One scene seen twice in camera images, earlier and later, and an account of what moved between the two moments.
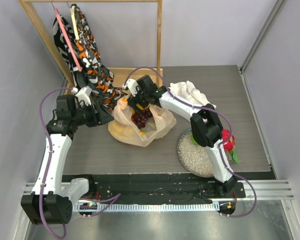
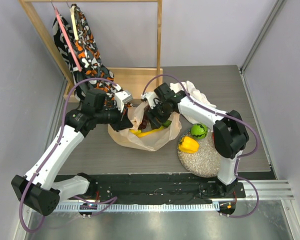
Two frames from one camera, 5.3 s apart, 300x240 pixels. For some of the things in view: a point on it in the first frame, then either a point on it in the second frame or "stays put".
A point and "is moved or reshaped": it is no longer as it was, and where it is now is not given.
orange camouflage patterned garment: [93, 73] stays put
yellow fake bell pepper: [139, 106] to [188, 144]
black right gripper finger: [145, 104] to [155, 122]
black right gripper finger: [132, 102] to [152, 119]
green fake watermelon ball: [193, 140] is moved or reshaped
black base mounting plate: [162, 186] stays put
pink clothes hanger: [68, 39] stays put
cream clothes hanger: [72, 11] stays put
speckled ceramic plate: [194, 158] stays put
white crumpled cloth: [187, 90] stays put
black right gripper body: [136, 104] to [152, 120]
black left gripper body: [86, 115] to [114, 117]
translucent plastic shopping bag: [122, 128] is moved or reshaped
